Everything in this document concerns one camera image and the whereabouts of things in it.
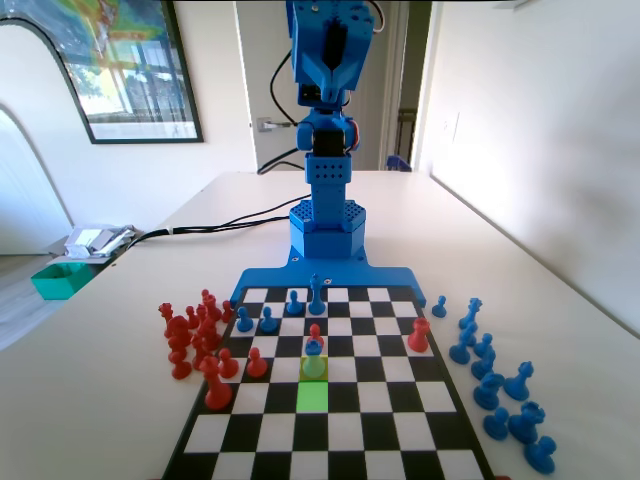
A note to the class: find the blue SO-100 robot arm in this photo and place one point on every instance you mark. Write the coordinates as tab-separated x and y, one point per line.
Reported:
327	200

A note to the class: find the red chess bishop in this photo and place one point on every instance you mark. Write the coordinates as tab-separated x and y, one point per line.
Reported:
206	327
210	305

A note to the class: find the black and white chessboard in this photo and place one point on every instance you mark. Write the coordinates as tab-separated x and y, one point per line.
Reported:
390	400

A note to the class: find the blue chair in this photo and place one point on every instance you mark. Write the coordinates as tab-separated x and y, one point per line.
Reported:
397	162

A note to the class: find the blue chess knight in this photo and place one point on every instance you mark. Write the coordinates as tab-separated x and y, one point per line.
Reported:
489	391

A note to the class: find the red piece board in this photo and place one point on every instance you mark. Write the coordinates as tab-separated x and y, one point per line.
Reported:
419	336

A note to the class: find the blue chess rook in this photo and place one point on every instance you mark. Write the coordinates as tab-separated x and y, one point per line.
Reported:
527	424

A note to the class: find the green plastic box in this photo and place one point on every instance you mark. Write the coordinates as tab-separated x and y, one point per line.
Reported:
60	282

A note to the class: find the black framed poster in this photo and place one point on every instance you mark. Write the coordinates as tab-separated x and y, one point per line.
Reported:
135	75

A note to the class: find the blue chess bishop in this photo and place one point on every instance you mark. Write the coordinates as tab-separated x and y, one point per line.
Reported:
484	366
460	350

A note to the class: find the blue chess pawn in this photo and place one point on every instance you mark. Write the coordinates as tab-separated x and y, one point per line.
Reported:
243	321
484	345
313	362
294	302
541	454
268	321
496	424
439	306

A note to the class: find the red chess pawn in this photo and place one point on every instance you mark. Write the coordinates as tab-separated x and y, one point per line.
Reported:
180	367
227	365
256	364
192	316
315	332
227	311

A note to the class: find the white door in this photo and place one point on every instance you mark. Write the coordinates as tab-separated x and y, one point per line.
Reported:
260	75

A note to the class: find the white arched panel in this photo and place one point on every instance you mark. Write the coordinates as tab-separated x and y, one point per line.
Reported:
30	150

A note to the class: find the blue chess queen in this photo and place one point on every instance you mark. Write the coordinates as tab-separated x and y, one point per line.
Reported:
472	312

